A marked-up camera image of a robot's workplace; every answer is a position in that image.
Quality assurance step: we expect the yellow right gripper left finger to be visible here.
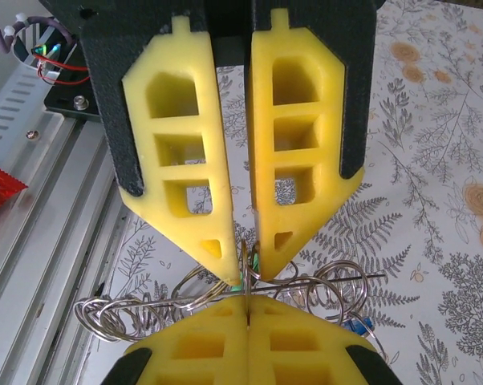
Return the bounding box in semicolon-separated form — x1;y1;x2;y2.
107;297;250;385

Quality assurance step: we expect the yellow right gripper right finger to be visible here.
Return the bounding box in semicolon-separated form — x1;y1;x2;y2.
247;297;401;385

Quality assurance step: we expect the blue plastic key tag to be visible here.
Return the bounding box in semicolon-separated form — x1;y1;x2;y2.
343;316;375;336

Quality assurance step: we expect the silver split ring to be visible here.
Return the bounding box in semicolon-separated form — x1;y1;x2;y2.
361;320;391;370
75;296;126;344
100;294;162;342
311;260;369;324
172;262;226;312
237;239;263;300

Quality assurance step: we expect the perforated metal ring disc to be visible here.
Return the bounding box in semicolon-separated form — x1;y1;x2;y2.
143;272;388;310

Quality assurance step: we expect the green plastic key tag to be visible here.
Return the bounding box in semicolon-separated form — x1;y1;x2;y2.
229;246;263;292

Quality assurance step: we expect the small LED circuit board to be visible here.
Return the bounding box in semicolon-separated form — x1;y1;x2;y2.
28;39;64;81

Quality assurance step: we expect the red snack packet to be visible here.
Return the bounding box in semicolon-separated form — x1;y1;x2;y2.
0;160;30;222

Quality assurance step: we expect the thin red wire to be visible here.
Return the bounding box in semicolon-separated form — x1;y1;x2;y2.
36;59;93;86

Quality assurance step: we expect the wide slotted aluminium rail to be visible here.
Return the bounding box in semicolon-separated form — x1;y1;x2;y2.
0;107;130;385

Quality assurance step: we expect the perforated grey cable duct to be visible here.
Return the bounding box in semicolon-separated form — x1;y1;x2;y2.
0;59;56;161

